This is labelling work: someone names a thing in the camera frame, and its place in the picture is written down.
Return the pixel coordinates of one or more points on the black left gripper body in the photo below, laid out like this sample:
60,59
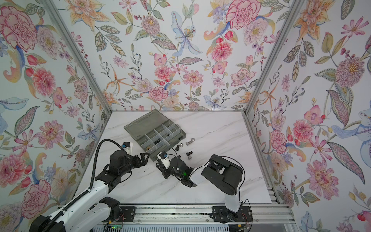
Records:
134,163

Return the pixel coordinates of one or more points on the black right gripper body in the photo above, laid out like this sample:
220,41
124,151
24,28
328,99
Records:
171,171

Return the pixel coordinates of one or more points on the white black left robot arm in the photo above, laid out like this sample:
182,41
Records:
93,205

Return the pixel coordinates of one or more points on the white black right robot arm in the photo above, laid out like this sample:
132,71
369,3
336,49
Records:
222,173

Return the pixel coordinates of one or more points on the grey plastic organizer box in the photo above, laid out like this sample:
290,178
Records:
153,126

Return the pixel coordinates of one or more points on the silver threaded bolt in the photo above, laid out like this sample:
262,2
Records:
190,142

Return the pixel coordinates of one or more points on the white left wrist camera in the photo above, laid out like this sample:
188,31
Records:
128,148

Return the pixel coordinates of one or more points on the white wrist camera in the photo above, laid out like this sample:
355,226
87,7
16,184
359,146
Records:
164,159
128,148

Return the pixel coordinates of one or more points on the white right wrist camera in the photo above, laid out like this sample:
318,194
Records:
164,159

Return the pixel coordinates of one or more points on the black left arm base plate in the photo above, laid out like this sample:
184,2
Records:
127,214

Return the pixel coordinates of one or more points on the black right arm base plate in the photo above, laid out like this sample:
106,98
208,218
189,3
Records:
223,215

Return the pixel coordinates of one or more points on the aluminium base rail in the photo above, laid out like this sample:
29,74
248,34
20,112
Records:
201,214

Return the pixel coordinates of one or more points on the aluminium corner frame post left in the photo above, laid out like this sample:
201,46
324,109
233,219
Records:
67,37

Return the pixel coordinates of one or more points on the aluminium corner frame post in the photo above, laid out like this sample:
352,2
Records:
293,12
67,37

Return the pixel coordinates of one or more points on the aluminium corner frame post right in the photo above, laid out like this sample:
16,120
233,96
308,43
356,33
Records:
293,12

